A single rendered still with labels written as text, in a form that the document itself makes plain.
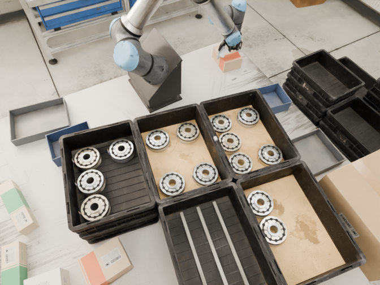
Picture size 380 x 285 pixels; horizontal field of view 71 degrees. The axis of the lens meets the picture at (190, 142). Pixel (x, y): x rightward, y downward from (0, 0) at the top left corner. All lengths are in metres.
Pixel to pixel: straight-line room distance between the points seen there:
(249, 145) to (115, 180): 0.60
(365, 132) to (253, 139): 1.09
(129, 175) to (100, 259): 0.33
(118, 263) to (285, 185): 0.72
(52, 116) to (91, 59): 1.45
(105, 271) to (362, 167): 1.08
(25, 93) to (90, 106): 1.34
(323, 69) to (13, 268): 2.17
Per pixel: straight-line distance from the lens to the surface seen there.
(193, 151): 1.18
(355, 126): 2.18
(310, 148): 1.49
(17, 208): 1.32
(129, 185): 1.13
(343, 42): 3.57
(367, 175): 1.29
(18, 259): 1.25
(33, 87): 2.87
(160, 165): 1.15
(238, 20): 1.54
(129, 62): 1.23
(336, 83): 2.22
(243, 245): 1.06
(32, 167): 1.46
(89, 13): 2.87
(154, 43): 1.48
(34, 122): 1.60
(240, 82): 1.66
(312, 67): 2.27
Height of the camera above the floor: 1.85
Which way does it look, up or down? 58 degrees down
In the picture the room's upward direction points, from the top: 4 degrees clockwise
